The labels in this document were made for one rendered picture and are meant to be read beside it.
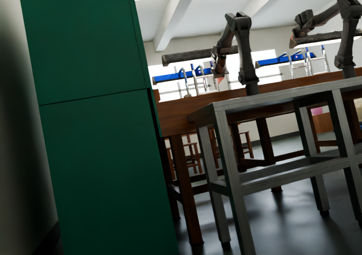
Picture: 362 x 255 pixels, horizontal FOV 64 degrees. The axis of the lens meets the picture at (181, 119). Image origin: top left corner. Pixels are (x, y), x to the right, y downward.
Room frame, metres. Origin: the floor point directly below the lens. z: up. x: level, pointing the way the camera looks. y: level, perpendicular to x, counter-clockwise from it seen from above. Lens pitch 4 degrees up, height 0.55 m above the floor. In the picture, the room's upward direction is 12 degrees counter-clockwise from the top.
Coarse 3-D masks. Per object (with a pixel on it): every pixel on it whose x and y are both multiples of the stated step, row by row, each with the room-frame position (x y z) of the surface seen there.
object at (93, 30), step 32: (32, 0) 1.37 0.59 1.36; (64, 0) 1.41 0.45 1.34; (96, 0) 1.44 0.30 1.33; (128, 0) 1.48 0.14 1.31; (32, 32) 1.37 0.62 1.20; (64, 32) 1.40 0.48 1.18; (96, 32) 1.44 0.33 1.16; (128, 32) 1.47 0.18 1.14; (32, 64) 1.36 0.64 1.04; (64, 64) 1.39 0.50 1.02; (96, 64) 1.43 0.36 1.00; (128, 64) 1.46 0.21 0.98; (64, 96) 1.39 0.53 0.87; (96, 96) 1.42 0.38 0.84
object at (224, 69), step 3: (216, 63) 1.74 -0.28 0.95; (216, 66) 1.74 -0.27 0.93; (219, 66) 1.72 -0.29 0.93; (222, 66) 1.73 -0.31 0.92; (216, 69) 1.75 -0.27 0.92; (219, 69) 1.73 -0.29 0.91; (222, 69) 1.73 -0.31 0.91; (225, 69) 1.79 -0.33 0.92; (213, 72) 1.76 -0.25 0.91; (216, 72) 1.76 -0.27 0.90; (219, 72) 1.75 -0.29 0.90; (222, 72) 1.75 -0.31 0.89; (225, 72) 1.76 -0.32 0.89; (228, 72) 1.76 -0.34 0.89; (213, 75) 1.75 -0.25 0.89
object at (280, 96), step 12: (324, 84) 1.32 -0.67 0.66; (336, 84) 1.33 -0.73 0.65; (348, 84) 1.35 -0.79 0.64; (360, 84) 1.37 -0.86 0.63; (252, 96) 1.22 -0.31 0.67; (264, 96) 1.23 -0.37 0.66; (276, 96) 1.25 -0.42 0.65; (288, 96) 1.26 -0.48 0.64; (300, 96) 1.30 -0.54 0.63; (204, 108) 1.28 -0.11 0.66; (216, 108) 1.18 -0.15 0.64; (228, 108) 1.19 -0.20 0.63; (240, 108) 1.30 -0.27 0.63; (252, 108) 1.52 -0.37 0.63; (192, 120) 1.48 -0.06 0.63
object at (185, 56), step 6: (234, 48) 1.98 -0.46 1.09; (168, 54) 1.88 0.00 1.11; (174, 54) 1.89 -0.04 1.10; (180, 54) 1.89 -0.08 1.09; (186, 54) 1.90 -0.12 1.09; (192, 54) 1.90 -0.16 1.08; (198, 54) 1.91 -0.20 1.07; (204, 54) 1.91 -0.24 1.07; (210, 54) 1.92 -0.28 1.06; (228, 54) 1.95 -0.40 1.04; (162, 60) 1.89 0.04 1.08; (168, 60) 1.85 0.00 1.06; (174, 60) 1.86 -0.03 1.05; (180, 60) 1.87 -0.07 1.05; (186, 60) 1.88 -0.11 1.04
